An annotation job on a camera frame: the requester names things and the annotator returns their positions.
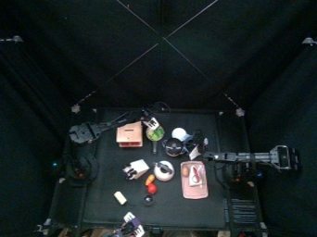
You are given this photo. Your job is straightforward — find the white barcode tag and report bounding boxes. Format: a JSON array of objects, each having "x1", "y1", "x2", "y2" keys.
[
  {"x1": 142, "y1": 117, "x2": 161, "y2": 130},
  {"x1": 189, "y1": 145, "x2": 202, "y2": 161}
]

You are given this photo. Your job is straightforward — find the green toy vegetables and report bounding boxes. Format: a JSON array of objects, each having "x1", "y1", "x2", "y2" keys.
[{"x1": 146, "y1": 126, "x2": 165, "y2": 141}]

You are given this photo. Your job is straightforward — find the red toy piece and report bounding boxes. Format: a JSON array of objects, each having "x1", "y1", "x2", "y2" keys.
[{"x1": 192, "y1": 166, "x2": 204, "y2": 184}]

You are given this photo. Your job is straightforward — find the pink wooden toy toaster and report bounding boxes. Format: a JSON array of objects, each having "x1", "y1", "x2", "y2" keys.
[{"x1": 115, "y1": 120, "x2": 145, "y2": 148}]

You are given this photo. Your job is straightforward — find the black pot with lid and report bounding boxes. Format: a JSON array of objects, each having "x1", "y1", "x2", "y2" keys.
[{"x1": 161, "y1": 137, "x2": 186, "y2": 157}]

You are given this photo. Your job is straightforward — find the white flat slab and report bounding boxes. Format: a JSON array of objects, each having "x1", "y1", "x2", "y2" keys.
[{"x1": 189, "y1": 164, "x2": 205, "y2": 188}]

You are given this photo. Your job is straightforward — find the white round bowl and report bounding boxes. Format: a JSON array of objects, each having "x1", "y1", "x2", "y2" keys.
[{"x1": 172, "y1": 127, "x2": 192, "y2": 142}]

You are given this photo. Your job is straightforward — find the grey frying pan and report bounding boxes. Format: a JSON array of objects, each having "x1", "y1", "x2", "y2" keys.
[{"x1": 145, "y1": 124, "x2": 166, "y2": 155}]

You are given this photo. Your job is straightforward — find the pink cutting board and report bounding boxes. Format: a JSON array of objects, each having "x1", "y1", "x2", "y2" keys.
[{"x1": 180, "y1": 160, "x2": 209, "y2": 200}]

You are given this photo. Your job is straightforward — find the orange toy carrot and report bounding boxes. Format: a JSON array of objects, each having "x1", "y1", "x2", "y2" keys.
[{"x1": 143, "y1": 174, "x2": 157, "y2": 187}]

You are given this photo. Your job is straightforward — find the red toy apple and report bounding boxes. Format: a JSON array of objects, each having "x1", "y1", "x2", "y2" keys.
[{"x1": 146, "y1": 182, "x2": 160, "y2": 195}]

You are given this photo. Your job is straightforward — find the small steel measuring cup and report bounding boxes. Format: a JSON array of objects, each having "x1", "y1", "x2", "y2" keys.
[{"x1": 142, "y1": 194, "x2": 155, "y2": 206}]

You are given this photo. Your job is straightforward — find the black ribbed panel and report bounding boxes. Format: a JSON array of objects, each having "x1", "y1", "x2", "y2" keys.
[{"x1": 229, "y1": 197, "x2": 260, "y2": 228}]

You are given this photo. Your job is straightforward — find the pale yellow butter block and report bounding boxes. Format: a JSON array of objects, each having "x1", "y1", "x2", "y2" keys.
[{"x1": 113, "y1": 191, "x2": 129, "y2": 206}]

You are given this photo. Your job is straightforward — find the white purple packaging card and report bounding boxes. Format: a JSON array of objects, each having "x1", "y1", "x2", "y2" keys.
[{"x1": 110, "y1": 211, "x2": 146, "y2": 237}]

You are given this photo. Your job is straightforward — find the thin black cable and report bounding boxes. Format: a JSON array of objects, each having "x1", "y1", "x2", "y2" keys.
[{"x1": 143, "y1": 101, "x2": 173, "y2": 116}]

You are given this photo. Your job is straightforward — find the white kettle grey handle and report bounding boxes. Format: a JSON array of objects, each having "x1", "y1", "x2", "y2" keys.
[{"x1": 153, "y1": 159, "x2": 176, "y2": 182}]

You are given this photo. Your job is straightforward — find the thin diagonal brace cord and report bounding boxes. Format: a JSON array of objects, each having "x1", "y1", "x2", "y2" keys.
[
  {"x1": 115, "y1": 0, "x2": 242, "y2": 109},
  {"x1": 75, "y1": 0, "x2": 221, "y2": 107}
]

